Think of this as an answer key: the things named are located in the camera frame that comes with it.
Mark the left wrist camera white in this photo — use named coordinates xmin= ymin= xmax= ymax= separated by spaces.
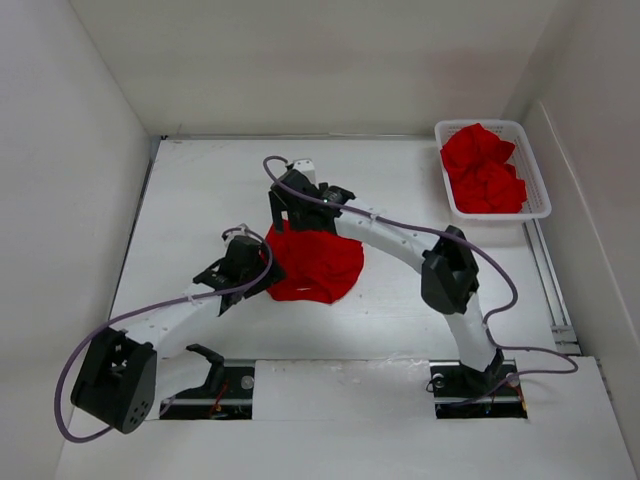
xmin=221 ymin=223 xmax=262 ymax=245

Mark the white plastic basket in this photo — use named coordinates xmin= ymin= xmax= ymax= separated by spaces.
xmin=434 ymin=119 xmax=552 ymax=223

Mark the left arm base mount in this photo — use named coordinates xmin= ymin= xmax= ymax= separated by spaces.
xmin=156 ymin=344 xmax=256 ymax=420

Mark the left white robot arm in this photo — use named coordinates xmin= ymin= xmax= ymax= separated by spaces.
xmin=70 ymin=228 xmax=284 ymax=434

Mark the red t shirt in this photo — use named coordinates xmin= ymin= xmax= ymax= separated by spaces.
xmin=266 ymin=222 xmax=365 ymax=305

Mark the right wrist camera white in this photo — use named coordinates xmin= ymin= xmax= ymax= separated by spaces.
xmin=291 ymin=158 xmax=317 ymax=185

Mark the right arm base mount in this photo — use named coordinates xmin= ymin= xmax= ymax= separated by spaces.
xmin=425 ymin=360 xmax=528 ymax=420

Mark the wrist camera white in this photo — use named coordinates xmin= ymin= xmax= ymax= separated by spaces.
xmin=291 ymin=158 xmax=317 ymax=185
xmin=221 ymin=223 xmax=262 ymax=245

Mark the red shirts pile in basket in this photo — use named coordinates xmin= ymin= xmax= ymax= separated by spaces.
xmin=441 ymin=123 xmax=527 ymax=214

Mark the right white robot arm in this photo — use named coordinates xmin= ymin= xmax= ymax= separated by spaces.
xmin=269 ymin=167 xmax=504 ymax=394

